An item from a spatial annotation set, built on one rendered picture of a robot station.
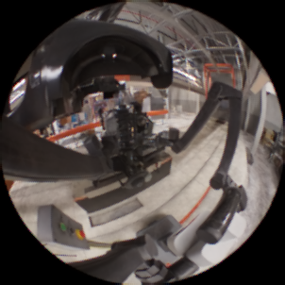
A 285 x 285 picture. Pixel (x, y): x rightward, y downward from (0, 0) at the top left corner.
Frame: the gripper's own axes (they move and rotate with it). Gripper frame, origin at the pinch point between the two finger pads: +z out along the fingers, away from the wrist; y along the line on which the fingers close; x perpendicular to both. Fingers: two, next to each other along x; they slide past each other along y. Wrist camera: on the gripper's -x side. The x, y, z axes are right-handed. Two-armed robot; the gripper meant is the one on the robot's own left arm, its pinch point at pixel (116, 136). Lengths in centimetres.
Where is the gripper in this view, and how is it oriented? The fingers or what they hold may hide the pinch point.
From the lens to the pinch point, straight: 49.9
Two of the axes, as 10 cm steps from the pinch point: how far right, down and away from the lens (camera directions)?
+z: 1.3, -5.4, 8.3
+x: 9.7, -0.9, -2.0
